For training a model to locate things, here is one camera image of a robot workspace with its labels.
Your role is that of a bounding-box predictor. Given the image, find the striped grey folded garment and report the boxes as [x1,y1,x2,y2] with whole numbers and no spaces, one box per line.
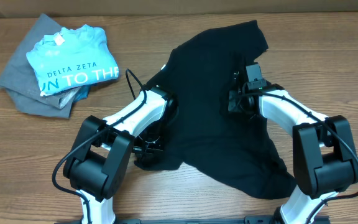
[58,87,81,109]

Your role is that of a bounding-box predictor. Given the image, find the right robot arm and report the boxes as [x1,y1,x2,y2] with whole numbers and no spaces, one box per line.
[228,72,358,224]

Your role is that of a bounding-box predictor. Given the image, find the brown cardboard backboard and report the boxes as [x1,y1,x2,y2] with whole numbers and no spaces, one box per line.
[0,0,358,18]

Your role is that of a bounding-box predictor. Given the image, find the teal folded garment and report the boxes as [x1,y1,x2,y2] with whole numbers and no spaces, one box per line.
[73,85,90,103]

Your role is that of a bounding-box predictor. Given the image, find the folded light blue t-shirt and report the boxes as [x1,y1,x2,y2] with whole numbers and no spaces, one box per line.
[26,24,119,96]

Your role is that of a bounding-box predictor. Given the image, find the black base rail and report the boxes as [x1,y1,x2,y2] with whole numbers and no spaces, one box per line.
[54,215,331,224]

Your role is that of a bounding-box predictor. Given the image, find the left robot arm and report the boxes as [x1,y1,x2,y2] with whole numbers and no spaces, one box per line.
[63,86,177,223]

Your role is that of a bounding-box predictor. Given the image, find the folded grey t-shirt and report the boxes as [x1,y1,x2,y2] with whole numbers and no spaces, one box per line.
[0,14,74,119]

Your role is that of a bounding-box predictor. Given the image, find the black t-shirt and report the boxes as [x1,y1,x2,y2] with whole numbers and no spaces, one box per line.
[135,21,296,199]

